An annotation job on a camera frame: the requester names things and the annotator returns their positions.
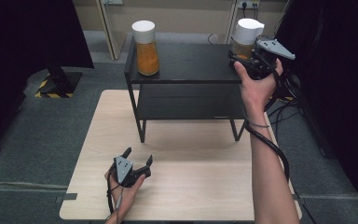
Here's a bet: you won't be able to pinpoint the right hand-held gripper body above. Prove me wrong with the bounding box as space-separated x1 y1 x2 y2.
227 38 296 81

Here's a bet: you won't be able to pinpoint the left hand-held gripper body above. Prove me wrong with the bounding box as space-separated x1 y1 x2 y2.
113 155 152 189

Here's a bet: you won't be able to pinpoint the seasoning jar spouted white lid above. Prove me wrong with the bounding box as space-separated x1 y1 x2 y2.
229 18 266 62

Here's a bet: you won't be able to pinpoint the black two-tier metal shelf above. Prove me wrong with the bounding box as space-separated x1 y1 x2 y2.
124 34 262 144

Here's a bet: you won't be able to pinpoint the seasoning jar round white lid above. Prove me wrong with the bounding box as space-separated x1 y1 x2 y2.
131 20 161 77

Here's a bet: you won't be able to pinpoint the person's left hand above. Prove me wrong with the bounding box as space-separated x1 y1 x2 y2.
104 166 146 217

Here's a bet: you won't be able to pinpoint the person's right hand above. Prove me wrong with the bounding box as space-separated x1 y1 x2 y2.
233 58 284 116

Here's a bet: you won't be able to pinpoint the black stand base hazard tape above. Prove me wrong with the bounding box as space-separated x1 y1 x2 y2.
268 69 296 103
34 65 84 99

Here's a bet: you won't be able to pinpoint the dark floor tape strip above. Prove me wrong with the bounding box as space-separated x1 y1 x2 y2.
55 192 78 203

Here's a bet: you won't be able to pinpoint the dark curtain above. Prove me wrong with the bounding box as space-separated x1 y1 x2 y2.
0 0 95 161
263 0 358 220

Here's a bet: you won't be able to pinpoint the left hand-held gripper cable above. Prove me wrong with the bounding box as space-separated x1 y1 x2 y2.
104 167 126 223

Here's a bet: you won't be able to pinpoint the black plugged wall cables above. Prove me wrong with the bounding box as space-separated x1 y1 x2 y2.
207 2 262 45

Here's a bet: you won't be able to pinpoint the white frame post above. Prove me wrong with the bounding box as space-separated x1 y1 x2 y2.
95 0 123 61
225 0 241 45

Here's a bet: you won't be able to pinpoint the white wall power socket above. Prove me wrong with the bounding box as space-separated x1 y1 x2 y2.
237 0 261 9

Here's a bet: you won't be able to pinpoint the black floor cables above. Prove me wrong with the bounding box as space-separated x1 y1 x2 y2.
267 98 304 141

